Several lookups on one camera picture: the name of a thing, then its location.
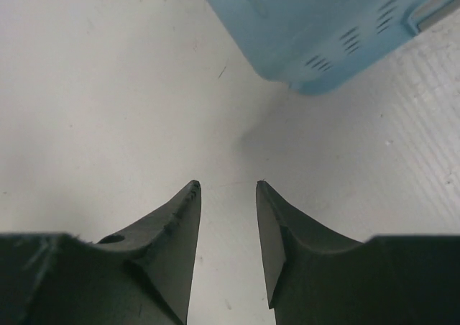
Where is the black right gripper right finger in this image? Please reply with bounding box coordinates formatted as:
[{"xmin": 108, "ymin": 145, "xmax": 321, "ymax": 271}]
[{"xmin": 256, "ymin": 181, "xmax": 459, "ymax": 324}]

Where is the light blue perforated basket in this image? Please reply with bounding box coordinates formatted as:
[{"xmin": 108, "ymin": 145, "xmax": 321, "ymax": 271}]
[{"xmin": 207, "ymin": 0, "xmax": 459, "ymax": 94}]

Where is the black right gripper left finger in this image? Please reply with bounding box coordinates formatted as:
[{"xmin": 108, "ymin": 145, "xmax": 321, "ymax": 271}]
[{"xmin": 1, "ymin": 180, "xmax": 201, "ymax": 324}]

